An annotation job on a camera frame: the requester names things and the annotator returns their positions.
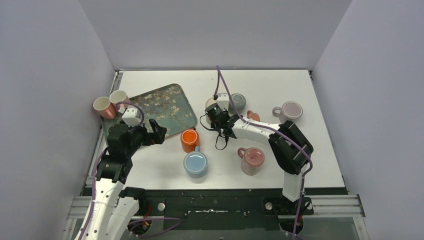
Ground lilac ribbed mug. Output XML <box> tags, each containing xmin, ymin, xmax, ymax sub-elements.
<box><xmin>272</xmin><ymin>101</ymin><xmax>304</xmax><ymax>124</ymax></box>

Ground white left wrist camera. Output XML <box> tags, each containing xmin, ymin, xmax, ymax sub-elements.
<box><xmin>121</xmin><ymin>107</ymin><xmax>142</xmax><ymax>126</ymax></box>

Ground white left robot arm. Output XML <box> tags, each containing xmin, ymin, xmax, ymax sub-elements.
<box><xmin>75</xmin><ymin>118</ymin><xmax>167</xmax><ymax>240</ymax></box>

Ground faceted pink mug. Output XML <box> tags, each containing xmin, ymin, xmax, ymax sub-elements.
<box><xmin>109</xmin><ymin>90</ymin><xmax>131</xmax><ymax>114</ymax></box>

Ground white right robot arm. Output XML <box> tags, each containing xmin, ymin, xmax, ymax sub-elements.
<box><xmin>204</xmin><ymin>103</ymin><xmax>314</xmax><ymax>202</ymax></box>

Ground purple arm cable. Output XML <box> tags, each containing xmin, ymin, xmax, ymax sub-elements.
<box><xmin>74</xmin><ymin>101</ymin><xmax>184</xmax><ymax>240</ymax></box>
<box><xmin>213</xmin><ymin>65</ymin><xmax>314</xmax><ymax>240</ymax></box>

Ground blue floral blossom tray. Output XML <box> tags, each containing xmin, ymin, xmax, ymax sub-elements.
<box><xmin>100</xmin><ymin>83</ymin><xmax>198</xmax><ymax>146</ymax></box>

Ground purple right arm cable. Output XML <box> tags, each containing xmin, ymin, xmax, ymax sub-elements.
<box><xmin>213</xmin><ymin>65</ymin><xmax>314</xmax><ymax>240</ymax></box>

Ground salmon dotted mug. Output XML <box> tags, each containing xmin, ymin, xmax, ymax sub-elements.
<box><xmin>246</xmin><ymin>110</ymin><xmax>261</xmax><ymax>122</ymax></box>

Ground orange mug black handle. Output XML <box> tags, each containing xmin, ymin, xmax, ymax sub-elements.
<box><xmin>180</xmin><ymin>128</ymin><xmax>201</xmax><ymax>153</ymax></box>

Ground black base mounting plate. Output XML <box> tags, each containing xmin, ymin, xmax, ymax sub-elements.
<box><xmin>118</xmin><ymin>187</ymin><xmax>314</xmax><ymax>231</ymax></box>

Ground speckled dark pink mug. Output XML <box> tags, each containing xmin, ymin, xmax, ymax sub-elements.
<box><xmin>237</xmin><ymin>147</ymin><xmax>265</xmax><ymax>176</ymax></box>

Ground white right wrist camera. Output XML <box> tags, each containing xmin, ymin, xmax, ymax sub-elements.
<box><xmin>212</xmin><ymin>93</ymin><xmax>230</xmax><ymax>111</ymax></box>

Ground smooth pink mug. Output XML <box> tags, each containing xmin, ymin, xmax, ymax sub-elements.
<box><xmin>92</xmin><ymin>96</ymin><xmax>117</xmax><ymax>120</ymax></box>

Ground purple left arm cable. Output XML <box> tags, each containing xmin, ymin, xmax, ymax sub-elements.
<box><xmin>74</xmin><ymin>101</ymin><xmax>184</xmax><ymax>240</ymax></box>

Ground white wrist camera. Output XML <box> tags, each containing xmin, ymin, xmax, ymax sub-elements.
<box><xmin>121</xmin><ymin>107</ymin><xmax>142</xmax><ymax>126</ymax></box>
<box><xmin>212</xmin><ymin>93</ymin><xmax>230</xmax><ymax>111</ymax></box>

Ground cream floral mug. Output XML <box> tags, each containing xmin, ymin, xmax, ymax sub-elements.
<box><xmin>205</xmin><ymin>97</ymin><xmax>216</xmax><ymax>125</ymax></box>

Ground grey-blue round mug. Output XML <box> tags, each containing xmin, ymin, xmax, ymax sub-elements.
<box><xmin>228</xmin><ymin>93</ymin><xmax>247</xmax><ymax>114</ymax></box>

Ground light blue ribbed mug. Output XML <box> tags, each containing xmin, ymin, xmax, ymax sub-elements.
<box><xmin>183</xmin><ymin>146</ymin><xmax>208</xmax><ymax>179</ymax></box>

